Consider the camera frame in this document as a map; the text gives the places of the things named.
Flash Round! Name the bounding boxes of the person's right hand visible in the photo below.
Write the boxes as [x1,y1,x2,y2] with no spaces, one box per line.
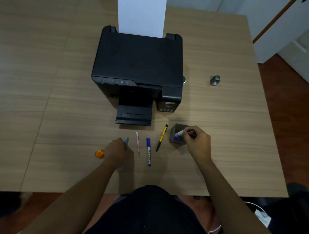
[183,126,212,165]

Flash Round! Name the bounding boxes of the person's left hand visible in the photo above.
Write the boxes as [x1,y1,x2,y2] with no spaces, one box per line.
[103,138,134,167]

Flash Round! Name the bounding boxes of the grey blue pen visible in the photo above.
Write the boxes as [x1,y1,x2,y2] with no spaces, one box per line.
[118,137,129,168]

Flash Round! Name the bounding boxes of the person's left forearm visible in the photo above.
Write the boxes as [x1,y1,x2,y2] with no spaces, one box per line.
[22,158,121,234]

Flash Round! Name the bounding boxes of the person's right forearm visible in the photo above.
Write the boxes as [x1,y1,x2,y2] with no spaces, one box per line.
[194,158,272,234]

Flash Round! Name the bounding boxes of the grey square pen holder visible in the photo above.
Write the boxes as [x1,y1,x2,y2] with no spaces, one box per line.
[169,123,189,146]

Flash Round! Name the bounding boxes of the yellow black pen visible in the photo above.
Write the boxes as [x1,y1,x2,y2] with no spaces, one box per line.
[156,124,168,152]

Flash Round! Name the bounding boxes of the person's black shirt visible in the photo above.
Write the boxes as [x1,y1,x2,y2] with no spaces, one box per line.
[84,185,208,234]

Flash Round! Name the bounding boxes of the person's leg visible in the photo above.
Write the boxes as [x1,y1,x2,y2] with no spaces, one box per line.
[180,195,224,234]

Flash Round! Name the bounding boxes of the black inkjet printer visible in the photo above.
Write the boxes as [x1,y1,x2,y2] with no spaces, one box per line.
[91,26,183,127]

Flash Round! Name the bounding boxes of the white power adapter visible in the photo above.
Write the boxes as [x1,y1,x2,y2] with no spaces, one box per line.
[255,209,272,228]

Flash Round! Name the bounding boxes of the white paper sheet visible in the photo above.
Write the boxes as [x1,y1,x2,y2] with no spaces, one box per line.
[117,0,167,38]

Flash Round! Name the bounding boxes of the black chair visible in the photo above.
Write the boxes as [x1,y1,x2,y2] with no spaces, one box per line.
[270,182,309,234]

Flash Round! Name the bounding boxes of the white cable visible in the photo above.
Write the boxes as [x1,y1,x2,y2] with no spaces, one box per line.
[244,202,266,215]

